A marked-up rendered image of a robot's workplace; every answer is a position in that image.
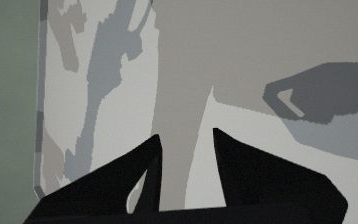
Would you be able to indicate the grey table edge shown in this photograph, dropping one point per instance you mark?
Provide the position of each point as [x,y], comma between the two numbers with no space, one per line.
[43,9]

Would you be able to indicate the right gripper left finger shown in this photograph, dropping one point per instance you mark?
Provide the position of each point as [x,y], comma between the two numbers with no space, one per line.
[105,190]

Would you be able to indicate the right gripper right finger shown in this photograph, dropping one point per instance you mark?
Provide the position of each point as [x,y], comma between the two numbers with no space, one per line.
[264,178]

